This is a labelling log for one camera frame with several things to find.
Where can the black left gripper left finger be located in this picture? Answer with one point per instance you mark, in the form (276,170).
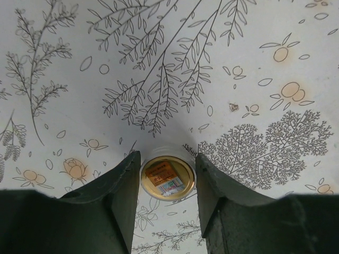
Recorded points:
(98,217)

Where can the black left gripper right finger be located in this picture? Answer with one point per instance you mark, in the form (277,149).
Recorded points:
(237,219)

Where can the floral table mat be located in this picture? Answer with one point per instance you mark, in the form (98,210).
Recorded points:
(85,81)

